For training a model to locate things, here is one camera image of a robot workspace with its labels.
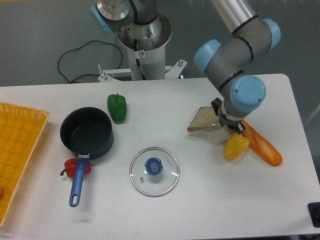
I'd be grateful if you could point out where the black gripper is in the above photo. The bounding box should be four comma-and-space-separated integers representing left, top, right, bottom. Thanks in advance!
210, 97, 246, 134

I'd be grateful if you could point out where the brown toast slice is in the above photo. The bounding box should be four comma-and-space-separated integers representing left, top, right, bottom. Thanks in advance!
187, 106, 222, 132

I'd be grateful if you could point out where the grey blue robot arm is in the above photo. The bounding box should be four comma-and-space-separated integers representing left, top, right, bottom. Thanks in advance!
90, 0, 281, 134

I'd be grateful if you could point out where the yellow bell pepper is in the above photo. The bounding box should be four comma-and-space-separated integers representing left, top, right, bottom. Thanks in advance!
223, 133, 250, 161

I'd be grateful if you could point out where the orange baguette bread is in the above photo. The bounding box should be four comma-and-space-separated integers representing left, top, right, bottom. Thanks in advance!
241, 120, 283, 167

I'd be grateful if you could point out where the glass lid blue knob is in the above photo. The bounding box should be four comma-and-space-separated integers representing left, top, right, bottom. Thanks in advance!
129, 147, 181, 198

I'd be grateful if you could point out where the green bell pepper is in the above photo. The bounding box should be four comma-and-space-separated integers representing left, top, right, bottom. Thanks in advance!
107, 93, 127, 123

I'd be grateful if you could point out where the black device at table edge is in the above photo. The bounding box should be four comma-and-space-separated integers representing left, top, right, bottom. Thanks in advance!
307, 202, 320, 228

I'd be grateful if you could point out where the red bell pepper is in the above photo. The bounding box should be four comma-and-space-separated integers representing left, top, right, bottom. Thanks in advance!
60, 158, 92, 179

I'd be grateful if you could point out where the yellow plastic basket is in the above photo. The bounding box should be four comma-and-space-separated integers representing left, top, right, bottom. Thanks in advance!
0, 102, 50, 227

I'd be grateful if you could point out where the black saucepan blue handle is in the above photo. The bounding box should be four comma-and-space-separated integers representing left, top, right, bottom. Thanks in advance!
60, 107, 114, 208

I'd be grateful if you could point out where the black cable on floor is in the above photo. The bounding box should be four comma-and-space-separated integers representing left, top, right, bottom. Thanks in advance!
57, 40, 124, 84

